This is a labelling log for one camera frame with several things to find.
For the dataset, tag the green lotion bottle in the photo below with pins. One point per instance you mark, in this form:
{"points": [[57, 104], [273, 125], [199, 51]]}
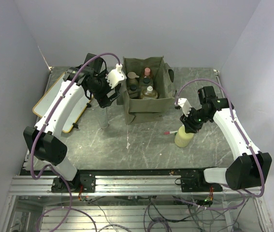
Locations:
{"points": [[132, 79]]}

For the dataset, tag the yellow-green pump bottle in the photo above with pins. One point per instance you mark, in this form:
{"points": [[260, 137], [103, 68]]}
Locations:
{"points": [[182, 138]]}

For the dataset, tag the olive green canvas bag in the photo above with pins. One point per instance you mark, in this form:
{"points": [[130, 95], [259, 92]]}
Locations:
{"points": [[148, 110]]}

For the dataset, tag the aluminium rail frame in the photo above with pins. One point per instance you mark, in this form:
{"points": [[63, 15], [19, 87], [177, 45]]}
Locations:
{"points": [[106, 185]]}

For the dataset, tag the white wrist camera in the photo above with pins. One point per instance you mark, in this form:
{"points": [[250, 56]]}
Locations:
{"points": [[115, 76], [184, 105]]}

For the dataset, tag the yellow-framed small whiteboard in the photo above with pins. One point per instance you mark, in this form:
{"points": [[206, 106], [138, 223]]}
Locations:
{"points": [[67, 112]]}

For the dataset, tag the red and white marker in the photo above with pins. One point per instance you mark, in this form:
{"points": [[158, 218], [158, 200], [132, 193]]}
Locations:
{"points": [[170, 132]]}

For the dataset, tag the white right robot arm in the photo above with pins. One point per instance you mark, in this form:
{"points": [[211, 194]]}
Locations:
{"points": [[250, 165]]}

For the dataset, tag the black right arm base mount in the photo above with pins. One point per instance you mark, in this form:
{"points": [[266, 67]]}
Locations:
{"points": [[193, 180]]}

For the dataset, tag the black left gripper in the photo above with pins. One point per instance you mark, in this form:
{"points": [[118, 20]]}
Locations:
{"points": [[103, 99]]}

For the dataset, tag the orange bottle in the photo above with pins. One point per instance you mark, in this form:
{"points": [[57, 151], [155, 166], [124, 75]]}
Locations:
{"points": [[147, 73]]}

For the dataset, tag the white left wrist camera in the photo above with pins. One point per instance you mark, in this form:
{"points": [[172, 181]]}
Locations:
{"points": [[115, 76]]}

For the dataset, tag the clear perfume bottle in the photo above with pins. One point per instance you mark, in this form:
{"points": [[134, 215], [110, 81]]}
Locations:
{"points": [[145, 82]]}

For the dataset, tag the amber liquid bottle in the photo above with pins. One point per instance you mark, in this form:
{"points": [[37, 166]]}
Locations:
{"points": [[149, 93]]}

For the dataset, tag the clear square bottle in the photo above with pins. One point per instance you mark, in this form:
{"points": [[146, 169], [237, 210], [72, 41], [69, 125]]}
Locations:
{"points": [[134, 92]]}

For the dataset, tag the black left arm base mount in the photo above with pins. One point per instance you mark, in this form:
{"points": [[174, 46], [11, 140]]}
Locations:
{"points": [[83, 182]]}

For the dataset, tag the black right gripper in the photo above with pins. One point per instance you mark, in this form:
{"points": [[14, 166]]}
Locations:
{"points": [[190, 125]]}

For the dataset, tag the grey metallic tube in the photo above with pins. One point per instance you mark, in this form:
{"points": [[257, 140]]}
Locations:
{"points": [[103, 118]]}

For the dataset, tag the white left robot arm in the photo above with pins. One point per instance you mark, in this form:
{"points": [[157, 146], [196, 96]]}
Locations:
{"points": [[46, 146]]}

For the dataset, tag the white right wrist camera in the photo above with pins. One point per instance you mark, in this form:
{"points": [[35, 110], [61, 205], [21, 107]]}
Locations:
{"points": [[184, 105]]}

